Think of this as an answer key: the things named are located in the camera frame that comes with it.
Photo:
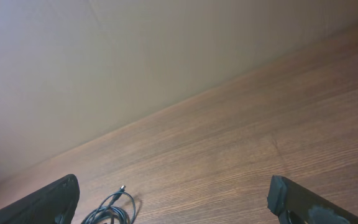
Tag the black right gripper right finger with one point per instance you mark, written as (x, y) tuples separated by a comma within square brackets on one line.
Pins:
[(292, 204)]

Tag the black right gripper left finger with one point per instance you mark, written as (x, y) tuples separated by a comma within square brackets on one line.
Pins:
[(53, 204)]

